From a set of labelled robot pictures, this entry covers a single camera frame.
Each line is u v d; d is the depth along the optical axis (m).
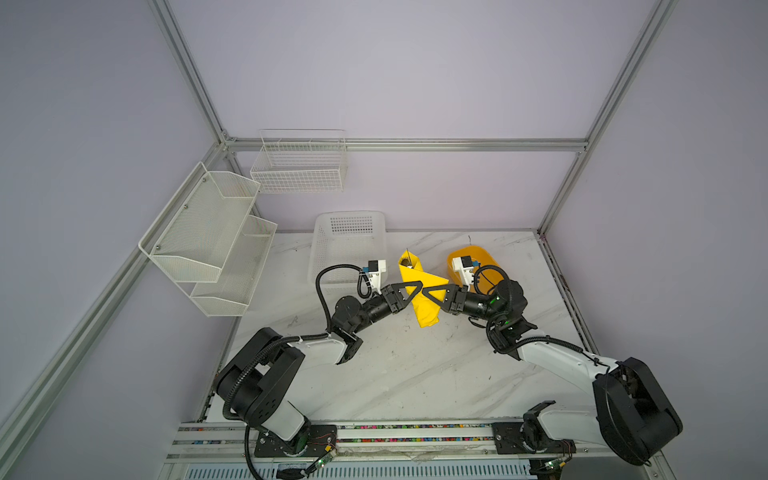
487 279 0.73
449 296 0.70
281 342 0.47
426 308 0.71
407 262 0.74
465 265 0.71
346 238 1.19
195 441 0.75
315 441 0.72
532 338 0.57
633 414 0.42
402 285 0.73
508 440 0.73
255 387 0.44
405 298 0.71
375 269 0.73
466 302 0.67
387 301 0.67
